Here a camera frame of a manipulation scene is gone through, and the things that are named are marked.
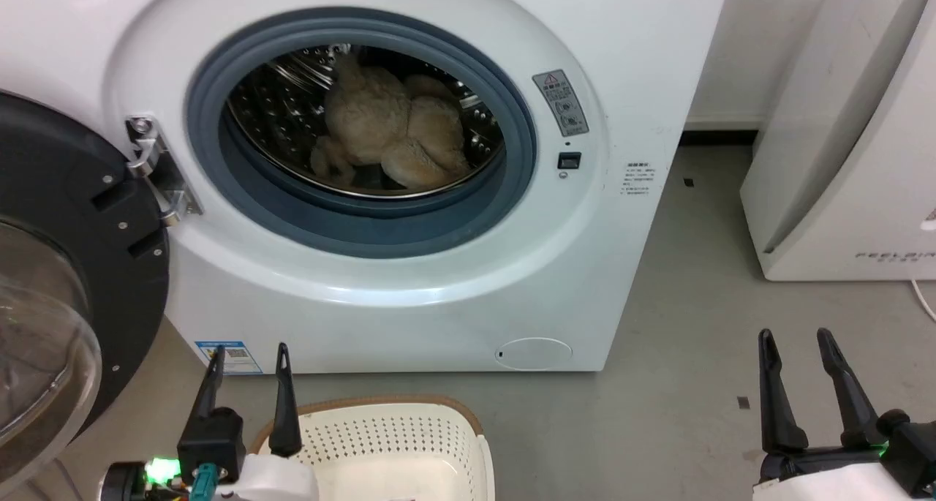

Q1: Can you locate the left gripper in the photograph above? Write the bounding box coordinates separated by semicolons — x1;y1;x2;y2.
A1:
101;342;321;501

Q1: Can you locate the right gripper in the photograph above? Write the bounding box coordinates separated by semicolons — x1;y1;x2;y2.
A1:
752;328;913;501

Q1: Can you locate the white perforated laundry basket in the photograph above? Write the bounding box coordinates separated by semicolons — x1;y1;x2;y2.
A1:
249;394;497;501

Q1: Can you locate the beige plush toy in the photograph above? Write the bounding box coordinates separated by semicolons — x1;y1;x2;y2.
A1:
310;51;473;192

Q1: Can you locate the white front-load washing machine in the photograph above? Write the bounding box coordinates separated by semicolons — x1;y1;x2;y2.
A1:
0;0;733;376

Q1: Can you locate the blue energy label sticker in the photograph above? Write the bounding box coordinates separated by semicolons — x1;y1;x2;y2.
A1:
194;340;263;376

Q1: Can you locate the grey rubber door gasket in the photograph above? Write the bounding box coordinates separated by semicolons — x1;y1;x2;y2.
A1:
184;7;539;260

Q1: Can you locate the white air purifier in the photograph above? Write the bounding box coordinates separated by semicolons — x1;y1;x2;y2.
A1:
739;0;936;283

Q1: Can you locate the metal door hinge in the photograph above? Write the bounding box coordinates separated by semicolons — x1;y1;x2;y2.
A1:
124;116;203;228

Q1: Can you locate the steel perforated washer drum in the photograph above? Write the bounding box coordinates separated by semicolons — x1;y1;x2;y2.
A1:
224;42;507;199

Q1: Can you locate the oval white filter cover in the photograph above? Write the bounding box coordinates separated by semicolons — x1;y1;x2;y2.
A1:
494;336;574;373

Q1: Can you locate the small white text label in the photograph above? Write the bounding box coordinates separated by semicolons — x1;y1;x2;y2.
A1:
622;161;658;197

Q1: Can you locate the black round washer door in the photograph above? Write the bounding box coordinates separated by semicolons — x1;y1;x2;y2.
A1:
0;91;171;489

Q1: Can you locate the grey warning sticker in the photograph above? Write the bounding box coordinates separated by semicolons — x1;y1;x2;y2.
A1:
532;69;591;138

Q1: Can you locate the white power cable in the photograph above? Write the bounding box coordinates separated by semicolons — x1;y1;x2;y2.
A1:
910;279;936;323

